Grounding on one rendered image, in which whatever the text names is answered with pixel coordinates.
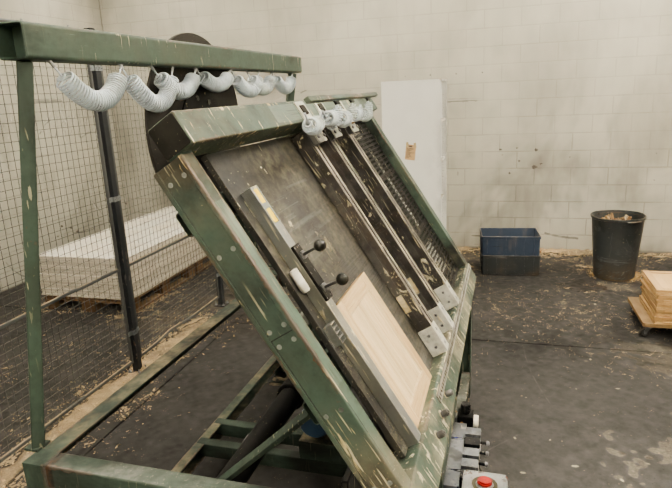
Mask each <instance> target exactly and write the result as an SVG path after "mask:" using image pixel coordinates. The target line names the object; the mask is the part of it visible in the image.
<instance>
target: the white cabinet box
mask: <svg viewBox="0 0 672 488"><path fill-rule="evenodd" d="M381 101H382V131H383V132H384V134H385V135H386V137H387V138H388V140H389V142H390V143H391V145H392V146H393V148H394V149H395V151H396V152H397V154H398V156H399V157H400V159H401V160H402V162H403V163H404V165H405V167H406V168H407V170H408V171H409V173H410V174H411V176H412V177H413V179H414V181H415V182H416V184H417V185H418V187H419V188H420V190H421V191H422V193H423V195H424V196H425V198H426V199H427V201H428V202H429V204H430V205H431V207H432V209H433V210H434V212H435V213H436V215H437V216H438V218H439V220H440V221H441V223H442V224H443V226H444V227H445V229H446V139H447V79H428V80H408V81H388V82H381Z"/></svg>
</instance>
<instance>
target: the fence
mask: <svg viewBox="0 0 672 488"><path fill-rule="evenodd" d="M254 189H258V190H259V192H260V193H261V195H262V196H263V198H264V199H265V201H266V202H265V203H263V204H262V202H261V201H260V199H259V198H258V196H257V195H256V193H255V192H254ZM241 195H242V197H243V198H244V200H245V201H246V203H247V204H248V206H249V207H250V209H251V210H252V212H253V214H254V215H255V217H256V218H257V220H258V221H259V223H260V224H261V226H262V227H263V229H264V230H265V232H266V233H267V235H268V236H269V238H270V239H271V241H272V242H273V244H274V245H275V247H276V248H277V250H278V251H279V253H280V254H281V256H282V257H283V259H284V260H285V262H286V263H287V265H288V266H289V268H290V269H291V271H292V270H293V269H295V268H297V269H298V271H299V272H300V274H301V275H302V277H303V278H304V280H305V281H306V283H307V284H308V286H309V288H310V290H309V291H308V292H307V293H306V294H307V295H308V297H309V298H310V300H311V301H312V303H313V304H314V306H315V307H316V309H317V310H318V312H319V313H320V315H321V316H322V318H323V319H324V321H325V322H326V324H328V323H330V322H331V321H333V320H334V321H335V322H336V324H337V325H338V327H339V328H340V330H341V331H342V333H343V334H344V336H345V338H346V339H345V341H344V342H343V344H342V345H341V346H342V348H343V349H344V351H345V352H346V354H347V355H348V357H349V358H350V360H351V361H352V363H353V364H354V366H355V367H356V369H357V370H358V372H359V373H360V375H361V377H362V378H363V380H364V381H365V383H366V384H367V386H368V387H369V389H370V390H371V392H372V393H373V395H374V396H375V398H376V399H377V401H378V402H379V404H380V405H381V407H382V408H383V410H384V411H385V413H386V414H387V416H388V417H389V419H390V420H391V422H392V423H393V425H394V426H395V428H396V429H397V431H398V432H399V434H400V435H401V437H402V438H403V440H404V441H405V443H406V444H407V446H408V447H410V446H412V445H415V444H417V443H419V440H420V436H421V433H420V431H419V430H418V428H417V427H416V425H415V424H414V422H413V421H412V419H411V418H410V416H409V415H408V413H407V412H406V410H405V409H404V407H403V406H402V404H401V403H400V401H399V400H398V398H397V397H396V395H395V394H394V392H393V391H392V389H391V388H390V386H389V384H388V383H387V381H386V380H385V378H384V377H383V375H382V374H381V372H380V371H379V369H378V368H377V366H376V365H375V363H374V362H373V360H372V359H371V357H370V356H369V354H368V353H367V351H366V350H365V348H364V347H363V345H362V344H361V342H360V341H359V339H358V338H357V336H356V334H355V333H354V331H353V330H352V328H351V327H350V325H349V324H348V322H347V321H346V319H345V318H344V316H343V315H342V313H341V312H340V310H339V309H338V307H337V306H336V304H335V303H334V301H333V300H332V298H330V299H329V301H327V302H326V301H325V300H324V298H323V297H322V295H321V294H320V292H319V291H318V289H317V288H316V286H315V284H314V283H313V281H312V280H311V278H310V277H309V275H308V274H307V272H306V271H305V269H304V268H303V266H302V265H301V263H300V262H299V260H298V259H297V257H296V256H295V254H294V253H293V251H292V250H291V247H292V246H294V245H295V242H294V241H293V239H292V238H291V236H290V234H289V233H288V231H287V230H286V228H285V227H284V225H283V224H282V222H281V221H280V219H279V218H278V216H277V215H276V213H275V212H274V210H273V209H272V207H271V206H270V204H269V203H268V201H267V200H266V198H265V197H264V195H263V194H262V192H261V191H260V189H259V188H258V186H257V185H255V186H253V187H250V188H249V189H247V190H246V191H245V192H243V193H242V194H241ZM269 207H270V208H271V210H272V211H273V213H274V215H275V216H276V218H277V219H278V221H277V222H276V223H275V222H274V220H273V219H272V217H271V216H270V214H269V213H268V211H267V210H266V209H267V208H269Z"/></svg>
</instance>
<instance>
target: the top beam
mask: <svg viewBox="0 0 672 488"><path fill-rule="evenodd" d="M301 101H303V102H304V104H305V105H306V107H307V109H308V110H309V112H310V113H311V115H312V116H319V114H320V113H319V112H318V110H317V109H316V107H315V106H314V104H313V103H311V104H306V102H305V101H304V100H301ZM354 101H355V102H354V103H353V105H355V104H356V106H352V107H359V105H362V108H365V104H366V102H368V101H366V99H365V98H362V99H354ZM293 102H297V101H288V102H276V103H263V104H251V105H238V106H225V107H213V108H200V109H188V110H175V111H171V112H170V113H169V114H167V115H166V116H165V117H164V118H163V119H161V120H160V121H159V122H158V123H157V124H156V125H154V126H153V127H152V128H151V129H150V130H149V131H148V133H149V135H150V137H151V138H152V140H153V141H154V143H155V144H156V146H157V147H158V149H159V150H160V152H161V153H162V155H163V156H164V158H165V159H166V160H167V162H171V161H173V160H174V159H175V158H176V157H177V156H178V155H180V154H182V152H185V151H190V150H192V152H193V154H194V155H195V156H199V155H203V154H207V153H212V152H216V151H220V150H225V149H229V148H233V147H238V146H242V145H247V144H251V143H255V142H260V141H264V140H268V139H273V138H277V137H281V136H286V135H290V134H294V133H299V132H302V131H303V129H302V123H303V121H304V119H303V118H302V116H301V115H300V113H299V112H298V110H297V108H296V107H295V105H294V104H293ZM322 104H323V105H324V107H325V108H326V110H327V111H328V110H333V108H335V106H336V105H335V104H334V102H333V101H331V102H322Z"/></svg>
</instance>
